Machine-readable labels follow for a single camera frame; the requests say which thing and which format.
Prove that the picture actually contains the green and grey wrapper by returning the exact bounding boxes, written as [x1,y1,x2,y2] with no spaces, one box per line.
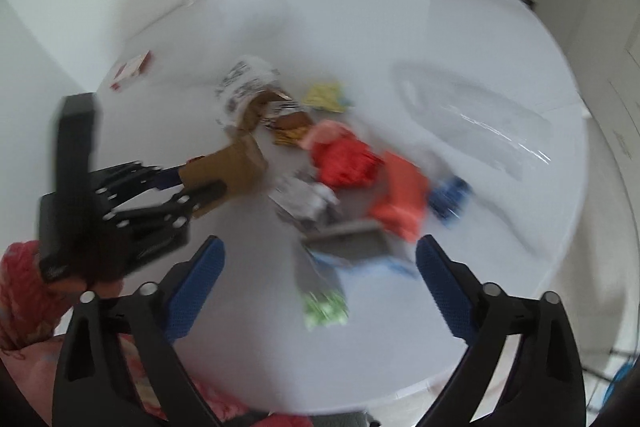
[295,252,351,330]

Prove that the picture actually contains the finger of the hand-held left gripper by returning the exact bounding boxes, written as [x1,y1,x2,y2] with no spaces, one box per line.
[107,181,228,275]
[92,161,185,209]

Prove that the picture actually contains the clear plastic container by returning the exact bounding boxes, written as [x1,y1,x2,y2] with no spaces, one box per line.
[390,62,556,180]

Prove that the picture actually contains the silver crumpled wrapper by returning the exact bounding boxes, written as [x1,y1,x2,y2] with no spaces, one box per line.
[270,172,341,228]

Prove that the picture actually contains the small red and white box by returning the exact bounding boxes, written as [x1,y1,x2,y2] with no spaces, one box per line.
[109,50,153,93]

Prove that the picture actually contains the red wrapper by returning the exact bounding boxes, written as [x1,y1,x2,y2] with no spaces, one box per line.
[311,134,386,190]

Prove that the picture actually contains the light blue wrapper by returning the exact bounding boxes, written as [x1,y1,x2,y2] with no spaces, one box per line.
[312,254,421,280]

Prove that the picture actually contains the white printed plastic bag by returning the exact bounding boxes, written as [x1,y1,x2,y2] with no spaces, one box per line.
[214,56,283,128]

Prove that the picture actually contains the black metal stand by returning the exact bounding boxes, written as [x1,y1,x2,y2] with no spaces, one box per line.
[582,346,640,388]

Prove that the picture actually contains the brown striped snack wrapper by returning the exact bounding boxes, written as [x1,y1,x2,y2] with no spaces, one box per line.
[250,90,313,148]

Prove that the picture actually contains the grey flat box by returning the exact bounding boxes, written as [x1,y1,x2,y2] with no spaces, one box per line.
[300,219,391,260]

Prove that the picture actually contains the brown cardboard piece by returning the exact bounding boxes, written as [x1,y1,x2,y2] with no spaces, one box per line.
[179,130,268,219]

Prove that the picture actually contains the pink crumpled paper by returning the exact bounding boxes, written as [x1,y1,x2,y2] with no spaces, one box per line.
[302,120,353,153]

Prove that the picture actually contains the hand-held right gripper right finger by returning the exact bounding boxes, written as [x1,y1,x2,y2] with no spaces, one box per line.
[415,234,587,427]

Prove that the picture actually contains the yellow wrapper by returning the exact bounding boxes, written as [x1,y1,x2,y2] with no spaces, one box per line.
[302,81,351,113]

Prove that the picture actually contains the orange-red wrapper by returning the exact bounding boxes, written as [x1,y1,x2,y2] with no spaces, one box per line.
[367,152,431,243]

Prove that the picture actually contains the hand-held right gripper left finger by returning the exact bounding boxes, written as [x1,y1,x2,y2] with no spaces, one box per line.
[52,235,226,427]

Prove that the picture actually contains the person's red patterned garment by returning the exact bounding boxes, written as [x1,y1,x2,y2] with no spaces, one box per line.
[0,337,311,427]

